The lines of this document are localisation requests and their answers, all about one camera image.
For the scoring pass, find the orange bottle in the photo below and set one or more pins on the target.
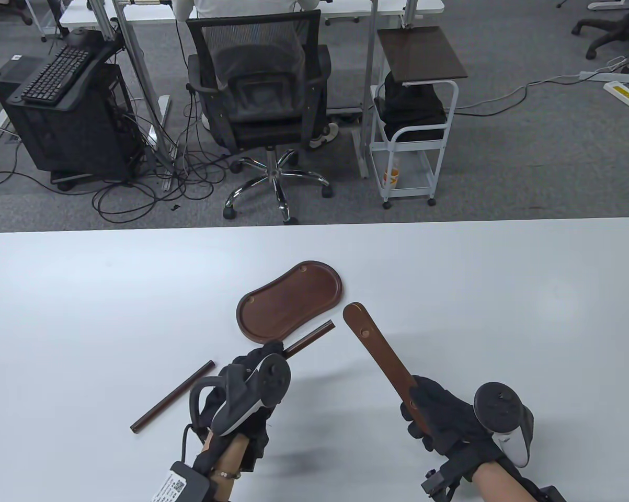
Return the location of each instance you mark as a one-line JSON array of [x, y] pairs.
[[392, 175]]

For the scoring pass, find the black computer tower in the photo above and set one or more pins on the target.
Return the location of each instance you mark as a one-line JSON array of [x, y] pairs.
[[79, 133]]

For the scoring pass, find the person's left fingers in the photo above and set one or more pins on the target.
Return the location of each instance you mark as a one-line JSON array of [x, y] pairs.
[[272, 348]]

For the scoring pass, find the dark brown board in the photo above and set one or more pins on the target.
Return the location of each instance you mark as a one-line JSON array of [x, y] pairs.
[[421, 52]]

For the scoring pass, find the white power strip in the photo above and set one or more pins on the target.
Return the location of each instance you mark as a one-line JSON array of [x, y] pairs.
[[609, 77]]

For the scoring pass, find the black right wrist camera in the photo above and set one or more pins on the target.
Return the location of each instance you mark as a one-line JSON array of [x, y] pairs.
[[450, 476]]

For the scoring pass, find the short dark wooden rod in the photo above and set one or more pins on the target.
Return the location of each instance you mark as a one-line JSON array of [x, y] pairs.
[[311, 337]]

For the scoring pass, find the grey left hand controller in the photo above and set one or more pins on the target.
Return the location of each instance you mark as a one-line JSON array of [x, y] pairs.
[[251, 389]]

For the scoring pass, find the grey right hand controller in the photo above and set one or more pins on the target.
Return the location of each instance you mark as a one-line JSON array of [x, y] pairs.
[[502, 410]]

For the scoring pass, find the person's right thumb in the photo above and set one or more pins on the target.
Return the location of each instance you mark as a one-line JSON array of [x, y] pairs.
[[423, 386]]

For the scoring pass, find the white desk with metal frame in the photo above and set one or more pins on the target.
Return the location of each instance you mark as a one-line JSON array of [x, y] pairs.
[[136, 10]]

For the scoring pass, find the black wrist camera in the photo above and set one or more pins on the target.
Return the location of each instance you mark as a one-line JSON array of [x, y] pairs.
[[181, 483], [450, 476]]

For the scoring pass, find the grey hand controller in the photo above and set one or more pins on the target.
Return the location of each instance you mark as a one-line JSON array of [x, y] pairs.
[[502, 410], [251, 389]]

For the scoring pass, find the oval brown wooden tray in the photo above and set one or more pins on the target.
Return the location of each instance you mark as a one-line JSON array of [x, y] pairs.
[[290, 303]]

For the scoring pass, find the person's right hand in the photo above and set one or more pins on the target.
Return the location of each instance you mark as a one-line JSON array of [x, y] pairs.
[[447, 413]]

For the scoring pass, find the white and yellow box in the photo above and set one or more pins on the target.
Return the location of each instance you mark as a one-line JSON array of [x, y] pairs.
[[622, 94]]

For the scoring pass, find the black keyboard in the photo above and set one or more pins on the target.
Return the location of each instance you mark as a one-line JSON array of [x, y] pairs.
[[58, 73]]

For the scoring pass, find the person's right forearm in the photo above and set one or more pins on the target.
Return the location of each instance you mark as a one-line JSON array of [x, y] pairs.
[[502, 483]]

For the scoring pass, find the person's left hand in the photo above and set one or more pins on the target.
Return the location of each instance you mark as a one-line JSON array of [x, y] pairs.
[[251, 429]]

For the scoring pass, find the white wheeled cart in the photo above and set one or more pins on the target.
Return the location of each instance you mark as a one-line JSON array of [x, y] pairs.
[[413, 167]]

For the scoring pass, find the person's left forearm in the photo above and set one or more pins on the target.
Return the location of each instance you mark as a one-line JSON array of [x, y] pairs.
[[228, 460]]

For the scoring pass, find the black bag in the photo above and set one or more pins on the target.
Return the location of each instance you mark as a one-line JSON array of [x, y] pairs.
[[411, 110]]

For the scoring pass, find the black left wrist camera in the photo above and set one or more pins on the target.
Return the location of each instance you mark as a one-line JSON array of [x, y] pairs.
[[181, 483]]

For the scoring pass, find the black mesh office chair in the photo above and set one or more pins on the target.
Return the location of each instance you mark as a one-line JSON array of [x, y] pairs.
[[264, 99]]

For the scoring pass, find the long dark wooden rod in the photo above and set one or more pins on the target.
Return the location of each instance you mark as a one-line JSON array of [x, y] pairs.
[[173, 396]]

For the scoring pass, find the brown wooden bar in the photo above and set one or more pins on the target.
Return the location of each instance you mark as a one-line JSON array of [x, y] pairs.
[[374, 348]]

